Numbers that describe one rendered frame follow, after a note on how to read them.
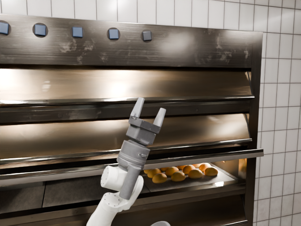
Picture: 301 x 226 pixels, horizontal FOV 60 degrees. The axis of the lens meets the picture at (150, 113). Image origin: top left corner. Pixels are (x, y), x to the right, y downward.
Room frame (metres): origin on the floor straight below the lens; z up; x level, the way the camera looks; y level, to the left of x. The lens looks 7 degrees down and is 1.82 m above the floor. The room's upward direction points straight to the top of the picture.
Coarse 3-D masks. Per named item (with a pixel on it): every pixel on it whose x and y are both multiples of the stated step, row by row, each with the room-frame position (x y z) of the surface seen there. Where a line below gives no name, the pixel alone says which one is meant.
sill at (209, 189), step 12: (240, 180) 1.60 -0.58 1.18; (156, 192) 1.42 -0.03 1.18; (168, 192) 1.42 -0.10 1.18; (180, 192) 1.43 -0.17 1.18; (192, 192) 1.45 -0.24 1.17; (204, 192) 1.48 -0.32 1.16; (216, 192) 1.50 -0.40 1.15; (72, 204) 1.28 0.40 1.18; (84, 204) 1.28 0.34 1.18; (96, 204) 1.28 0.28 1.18; (0, 216) 1.16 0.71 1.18; (12, 216) 1.16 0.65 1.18; (24, 216) 1.17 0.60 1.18; (36, 216) 1.19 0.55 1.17; (48, 216) 1.20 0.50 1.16; (60, 216) 1.22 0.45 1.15
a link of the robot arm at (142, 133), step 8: (136, 120) 0.76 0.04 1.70; (128, 128) 0.80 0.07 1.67; (136, 128) 0.77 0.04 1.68; (144, 128) 0.77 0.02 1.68; (152, 128) 0.80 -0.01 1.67; (160, 128) 0.82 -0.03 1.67; (128, 136) 0.78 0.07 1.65; (136, 136) 0.76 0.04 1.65; (144, 136) 0.78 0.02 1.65; (152, 136) 0.81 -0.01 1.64; (128, 144) 0.77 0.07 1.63; (136, 144) 0.77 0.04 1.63; (144, 144) 0.78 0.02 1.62; (120, 152) 0.78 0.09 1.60; (128, 152) 0.76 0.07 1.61; (136, 152) 0.75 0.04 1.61; (144, 152) 0.76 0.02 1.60; (136, 160) 0.75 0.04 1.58; (144, 160) 0.77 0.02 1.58
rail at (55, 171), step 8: (224, 152) 1.35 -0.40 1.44; (232, 152) 1.37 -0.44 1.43; (240, 152) 1.38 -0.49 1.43; (248, 152) 1.40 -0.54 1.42; (152, 160) 1.22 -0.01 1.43; (160, 160) 1.24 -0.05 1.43; (168, 160) 1.25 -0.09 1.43; (176, 160) 1.26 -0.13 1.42; (184, 160) 1.28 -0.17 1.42; (64, 168) 1.10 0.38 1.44; (72, 168) 1.11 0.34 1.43; (80, 168) 1.12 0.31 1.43; (88, 168) 1.13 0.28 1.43; (96, 168) 1.14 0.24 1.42; (104, 168) 1.15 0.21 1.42; (0, 176) 1.02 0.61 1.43; (8, 176) 1.03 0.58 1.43; (16, 176) 1.03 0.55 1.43; (24, 176) 1.04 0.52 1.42; (32, 176) 1.05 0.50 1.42
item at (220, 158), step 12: (168, 156) 1.45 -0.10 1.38; (228, 156) 1.35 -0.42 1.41; (240, 156) 1.38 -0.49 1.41; (252, 156) 1.40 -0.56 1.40; (60, 168) 1.24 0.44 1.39; (144, 168) 1.20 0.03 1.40; (156, 168) 1.22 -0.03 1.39; (0, 180) 1.01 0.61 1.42; (12, 180) 1.03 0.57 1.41; (24, 180) 1.04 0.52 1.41; (36, 180) 1.05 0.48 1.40; (48, 180) 1.07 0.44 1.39
